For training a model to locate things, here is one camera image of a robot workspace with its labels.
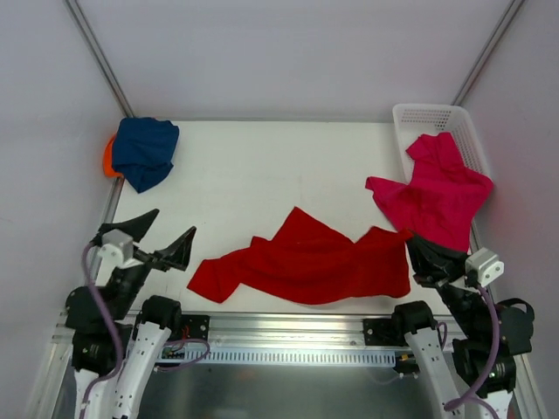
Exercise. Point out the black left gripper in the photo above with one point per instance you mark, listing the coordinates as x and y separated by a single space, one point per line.
142 254

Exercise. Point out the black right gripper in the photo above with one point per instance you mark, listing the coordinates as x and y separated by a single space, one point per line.
437 265

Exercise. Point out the red t shirt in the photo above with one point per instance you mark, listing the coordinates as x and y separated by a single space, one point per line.
309 263

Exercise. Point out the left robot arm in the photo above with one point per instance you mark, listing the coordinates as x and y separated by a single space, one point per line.
112 360

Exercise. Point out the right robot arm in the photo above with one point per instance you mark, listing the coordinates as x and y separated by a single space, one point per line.
472 377

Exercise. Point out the pink t shirt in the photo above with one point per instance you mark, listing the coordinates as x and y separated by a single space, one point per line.
442 198

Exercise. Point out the blue t shirt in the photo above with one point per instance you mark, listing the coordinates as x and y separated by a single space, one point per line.
143 151

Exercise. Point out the orange t shirt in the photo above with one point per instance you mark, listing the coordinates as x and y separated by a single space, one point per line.
107 160

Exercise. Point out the white perforated plastic basket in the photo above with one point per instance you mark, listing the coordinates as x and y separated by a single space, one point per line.
412 120

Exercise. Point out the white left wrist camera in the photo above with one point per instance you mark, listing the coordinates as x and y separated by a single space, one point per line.
118 249

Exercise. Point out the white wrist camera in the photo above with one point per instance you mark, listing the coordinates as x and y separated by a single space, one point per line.
118 249
482 268

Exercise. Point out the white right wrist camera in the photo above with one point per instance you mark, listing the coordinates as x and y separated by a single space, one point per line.
482 268

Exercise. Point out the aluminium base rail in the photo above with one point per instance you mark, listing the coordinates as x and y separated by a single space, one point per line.
280 330

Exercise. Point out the white slotted cable duct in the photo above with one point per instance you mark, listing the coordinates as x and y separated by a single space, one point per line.
353 357

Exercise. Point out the left aluminium corner post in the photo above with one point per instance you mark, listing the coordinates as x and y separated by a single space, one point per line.
92 43

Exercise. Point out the aluminium corner post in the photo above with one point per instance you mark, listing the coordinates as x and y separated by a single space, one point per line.
500 30
92 43

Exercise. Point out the right aluminium corner post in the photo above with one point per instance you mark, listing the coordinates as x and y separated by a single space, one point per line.
500 30

